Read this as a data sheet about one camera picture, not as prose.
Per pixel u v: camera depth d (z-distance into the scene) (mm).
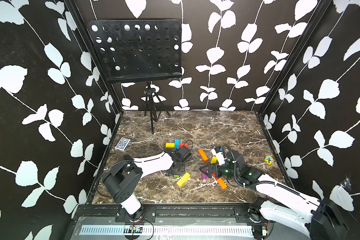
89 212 749
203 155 956
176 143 1009
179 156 699
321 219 397
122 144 985
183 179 858
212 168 687
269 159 929
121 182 444
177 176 858
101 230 700
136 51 689
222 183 818
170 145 1028
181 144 1024
